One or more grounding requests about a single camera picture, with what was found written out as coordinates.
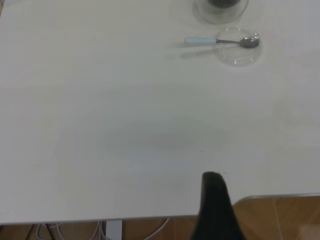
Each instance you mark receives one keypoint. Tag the clear round glass lid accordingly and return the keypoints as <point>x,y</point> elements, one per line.
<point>237,56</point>

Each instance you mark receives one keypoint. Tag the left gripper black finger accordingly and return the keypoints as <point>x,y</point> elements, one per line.
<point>215,207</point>

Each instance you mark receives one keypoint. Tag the grey metal table leg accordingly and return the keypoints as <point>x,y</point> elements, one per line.
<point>113,230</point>

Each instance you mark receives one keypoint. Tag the clear double-wall glass cup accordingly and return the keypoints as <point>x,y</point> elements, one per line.
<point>217,16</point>

